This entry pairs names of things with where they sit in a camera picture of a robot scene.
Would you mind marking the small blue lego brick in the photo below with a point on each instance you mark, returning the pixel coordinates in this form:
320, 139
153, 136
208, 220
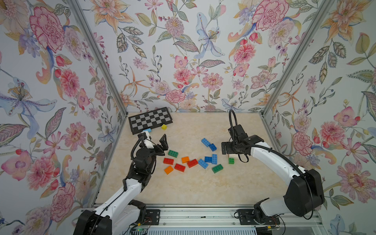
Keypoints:
212, 147

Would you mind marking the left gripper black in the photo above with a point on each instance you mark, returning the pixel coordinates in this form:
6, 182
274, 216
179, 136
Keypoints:
165, 146

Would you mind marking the red lego brick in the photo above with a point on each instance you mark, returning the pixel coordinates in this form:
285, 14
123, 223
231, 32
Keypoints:
168, 161
180, 167
192, 163

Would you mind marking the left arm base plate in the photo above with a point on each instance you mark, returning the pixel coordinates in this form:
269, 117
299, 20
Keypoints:
148, 217

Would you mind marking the blue lego brick tilted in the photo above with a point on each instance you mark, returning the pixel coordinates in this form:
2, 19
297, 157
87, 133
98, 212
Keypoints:
202, 163

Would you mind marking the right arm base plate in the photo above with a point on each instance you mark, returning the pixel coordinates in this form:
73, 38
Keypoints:
255, 217

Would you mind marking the small orange lego brick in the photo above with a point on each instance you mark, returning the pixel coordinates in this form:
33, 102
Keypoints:
185, 159

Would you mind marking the long blue lego brick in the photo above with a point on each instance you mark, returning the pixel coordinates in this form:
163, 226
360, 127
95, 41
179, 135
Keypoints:
205, 142

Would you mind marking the black grey chessboard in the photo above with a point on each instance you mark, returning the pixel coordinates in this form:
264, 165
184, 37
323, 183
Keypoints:
150, 120

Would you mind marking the orange lego brick lower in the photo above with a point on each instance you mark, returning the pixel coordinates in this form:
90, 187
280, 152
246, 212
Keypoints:
168, 170

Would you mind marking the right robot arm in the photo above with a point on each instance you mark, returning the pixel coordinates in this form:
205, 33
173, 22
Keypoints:
304, 187

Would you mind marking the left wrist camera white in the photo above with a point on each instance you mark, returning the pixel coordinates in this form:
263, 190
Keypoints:
149, 144

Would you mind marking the green lego brick left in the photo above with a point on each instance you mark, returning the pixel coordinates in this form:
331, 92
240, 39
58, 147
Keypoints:
173, 154

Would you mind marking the red lego brick left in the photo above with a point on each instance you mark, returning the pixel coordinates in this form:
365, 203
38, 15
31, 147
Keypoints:
168, 161

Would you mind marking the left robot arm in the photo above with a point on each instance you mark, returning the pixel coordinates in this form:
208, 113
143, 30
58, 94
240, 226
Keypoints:
122, 210

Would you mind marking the aluminium rail frame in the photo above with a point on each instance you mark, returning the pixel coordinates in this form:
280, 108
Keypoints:
216, 219

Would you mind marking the red lego brick lower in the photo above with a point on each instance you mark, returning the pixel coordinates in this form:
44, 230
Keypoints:
180, 167

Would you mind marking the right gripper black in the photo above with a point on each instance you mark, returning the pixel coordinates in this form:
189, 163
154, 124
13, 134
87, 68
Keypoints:
228, 151

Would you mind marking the red lego brick middle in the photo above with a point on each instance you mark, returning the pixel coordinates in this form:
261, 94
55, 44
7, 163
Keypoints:
192, 163

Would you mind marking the green lego brick lower right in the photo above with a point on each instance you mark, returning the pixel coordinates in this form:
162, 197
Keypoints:
217, 168

